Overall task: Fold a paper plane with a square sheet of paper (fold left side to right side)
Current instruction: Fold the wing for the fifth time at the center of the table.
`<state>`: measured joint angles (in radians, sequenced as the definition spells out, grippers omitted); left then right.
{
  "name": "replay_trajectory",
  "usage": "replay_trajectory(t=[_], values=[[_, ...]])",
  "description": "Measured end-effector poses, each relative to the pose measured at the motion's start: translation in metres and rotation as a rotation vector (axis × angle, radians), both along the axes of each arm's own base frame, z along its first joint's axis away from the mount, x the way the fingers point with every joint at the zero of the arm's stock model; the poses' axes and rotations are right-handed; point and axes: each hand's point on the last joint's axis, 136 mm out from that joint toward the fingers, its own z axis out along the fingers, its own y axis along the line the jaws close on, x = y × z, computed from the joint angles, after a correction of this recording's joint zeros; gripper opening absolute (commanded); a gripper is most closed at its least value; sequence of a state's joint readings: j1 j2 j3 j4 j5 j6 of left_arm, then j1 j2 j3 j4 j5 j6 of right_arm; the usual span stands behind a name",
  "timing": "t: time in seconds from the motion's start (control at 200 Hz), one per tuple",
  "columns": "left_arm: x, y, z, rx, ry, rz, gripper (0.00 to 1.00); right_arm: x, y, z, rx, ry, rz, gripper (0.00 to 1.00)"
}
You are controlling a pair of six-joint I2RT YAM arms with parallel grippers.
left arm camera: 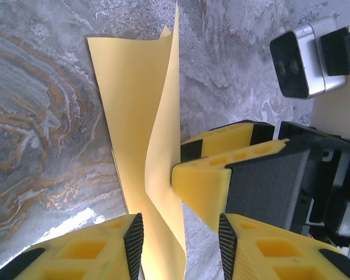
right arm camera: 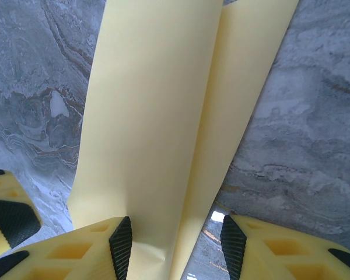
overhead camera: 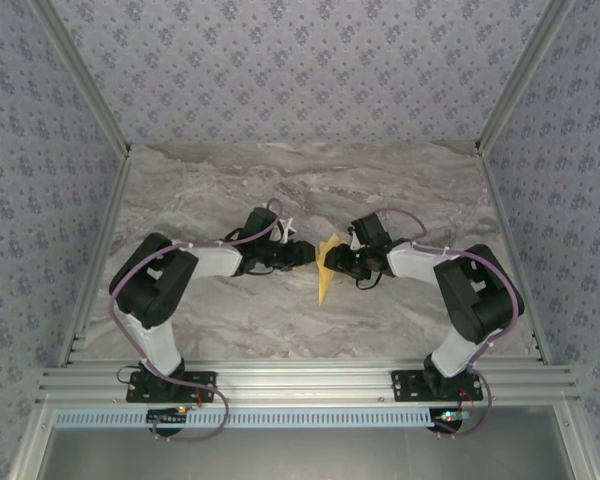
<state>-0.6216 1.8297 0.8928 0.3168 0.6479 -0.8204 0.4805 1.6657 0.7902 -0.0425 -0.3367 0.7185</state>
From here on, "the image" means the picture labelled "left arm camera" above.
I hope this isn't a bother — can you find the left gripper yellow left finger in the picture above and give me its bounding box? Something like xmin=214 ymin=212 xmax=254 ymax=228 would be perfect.
xmin=0 ymin=212 xmax=145 ymax=280

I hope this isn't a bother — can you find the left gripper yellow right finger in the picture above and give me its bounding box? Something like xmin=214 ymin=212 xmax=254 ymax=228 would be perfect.
xmin=218 ymin=213 xmax=350 ymax=280

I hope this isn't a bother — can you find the yellow square paper sheet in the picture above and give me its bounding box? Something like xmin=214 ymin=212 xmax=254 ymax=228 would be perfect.
xmin=86 ymin=1 xmax=188 ymax=280

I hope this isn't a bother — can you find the right white camera bracket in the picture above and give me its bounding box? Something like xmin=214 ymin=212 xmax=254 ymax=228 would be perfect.
xmin=311 ymin=24 xmax=350 ymax=138

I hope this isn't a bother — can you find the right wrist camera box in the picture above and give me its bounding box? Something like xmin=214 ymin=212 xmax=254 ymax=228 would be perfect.
xmin=269 ymin=16 xmax=348 ymax=100

